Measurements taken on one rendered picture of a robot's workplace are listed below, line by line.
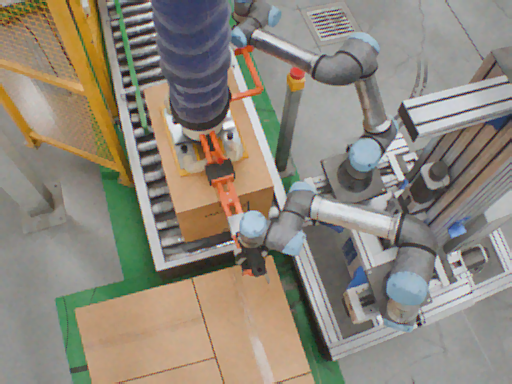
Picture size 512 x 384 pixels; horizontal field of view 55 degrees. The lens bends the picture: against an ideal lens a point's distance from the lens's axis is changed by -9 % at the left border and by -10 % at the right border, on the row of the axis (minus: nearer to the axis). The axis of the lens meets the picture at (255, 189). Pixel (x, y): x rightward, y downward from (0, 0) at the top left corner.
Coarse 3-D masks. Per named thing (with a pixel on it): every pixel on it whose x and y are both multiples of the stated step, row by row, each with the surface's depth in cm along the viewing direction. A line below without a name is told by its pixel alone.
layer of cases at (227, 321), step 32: (160, 288) 247; (192, 288) 248; (224, 288) 248; (256, 288) 249; (96, 320) 240; (128, 320) 240; (160, 320) 241; (192, 320) 242; (224, 320) 243; (256, 320) 243; (288, 320) 244; (96, 352) 234; (128, 352) 235; (160, 352) 235; (192, 352) 236; (224, 352) 237; (256, 352) 237; (288, 352) 238
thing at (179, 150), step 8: (168, 120) 217; (168, 128) 217; (168, 136) 215; (176, 144) 213; (184, 144) 211; (192, 144) 214; (176, 152) 212; (184, 152) 211; (192, 152) 212; (176, 160) 211; (200, 160) 212
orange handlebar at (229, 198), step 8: (248, 56) 217; (248, 64) 216; (256, 72) 214; (256, 80) 213; (256, 88) 211; (232, 96) 209; (240, 96) 210; (248, 96) 211; (200, 136) 202; (216, 136) 203; (216, 144) 201; (208, 152) 200; (208, 160) 199; (216, 184) 195; (232, 184) 195; (224, 192) 193; (232, 192) 193; (224, 200) 192; (232, 200) 192; (224, 208) 192; (240, 208) 192; (248, 272) 183
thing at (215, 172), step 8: (224, 160) 198; (208, 168) 196; (216, 168) 196; (224, 168) 197; (232, 168) 196; (208, 176) 194; (216, 176) 195; (224, 176) 195; (232, 176) 195; (224, 184) 199
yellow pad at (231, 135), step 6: (234, 120) 219; (222, 132) 216; (228, 132) 213; (234, 132) 216; (240, 132) 217; (222, 138) 215; (228, 138) 214; (234, 138) 215; (240, 138) 216; (222, 144) 215; (228, 144) 214; (240, 144) 214; (222, 150) 214; (228, 150) 213; (246, 150) 214; (246, 156) 213
